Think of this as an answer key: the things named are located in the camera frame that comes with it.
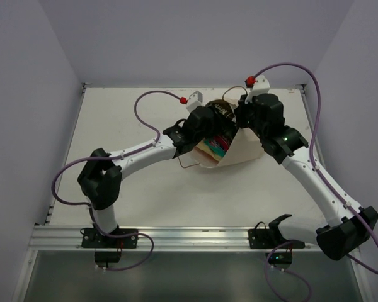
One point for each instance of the teal snack packet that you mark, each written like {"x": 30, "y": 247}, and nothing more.
{"x": 218, "y": 148}

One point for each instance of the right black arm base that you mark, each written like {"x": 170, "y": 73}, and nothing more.
{"x": 268, "y": 237}

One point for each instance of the left black control box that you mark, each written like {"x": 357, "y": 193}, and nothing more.
{"x": 106, "y": 258}

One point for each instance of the aluminium front rail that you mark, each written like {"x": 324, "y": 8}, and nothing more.
{"x": 165, "y": 239}

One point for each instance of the beige paper bag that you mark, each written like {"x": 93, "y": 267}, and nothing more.
{"x": 245, "y": 146}

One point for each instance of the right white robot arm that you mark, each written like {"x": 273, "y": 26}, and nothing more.
{"x": 346, "y": 222}

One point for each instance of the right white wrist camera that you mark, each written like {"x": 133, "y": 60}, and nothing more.
{"x": 257, "y": 85}

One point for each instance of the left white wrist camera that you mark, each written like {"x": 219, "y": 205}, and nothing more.
{"x": 195, "y": 100}

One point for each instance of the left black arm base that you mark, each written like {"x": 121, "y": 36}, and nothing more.
{"x": 121, "y": 238}

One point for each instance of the yellow snack packet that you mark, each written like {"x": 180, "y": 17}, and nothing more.
{"x": 208, "y": 151}

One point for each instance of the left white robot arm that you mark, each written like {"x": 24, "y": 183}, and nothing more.
{"x": 101, "y": 178}

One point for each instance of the black control box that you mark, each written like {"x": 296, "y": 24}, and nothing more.
{"x": 281, "y": 260}
{"x": 106, "y": 258}

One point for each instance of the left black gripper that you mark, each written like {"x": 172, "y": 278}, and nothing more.
{"x": 210, "y": 114}

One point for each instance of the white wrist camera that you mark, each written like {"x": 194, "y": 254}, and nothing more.
{"x": 257, "y": 85}
{"x": 195, "y": 100}

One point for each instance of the right black control box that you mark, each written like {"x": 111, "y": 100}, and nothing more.
{"x": 281, "y": 260}

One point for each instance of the pink snack packet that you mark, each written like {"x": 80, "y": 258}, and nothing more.
{"x": 223, "y": 142}

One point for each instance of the brown candy packet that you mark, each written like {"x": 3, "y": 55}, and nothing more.
{"x": 226, "y": 109}

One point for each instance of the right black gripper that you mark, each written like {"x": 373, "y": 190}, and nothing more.
{"x": 240, "y": 109}

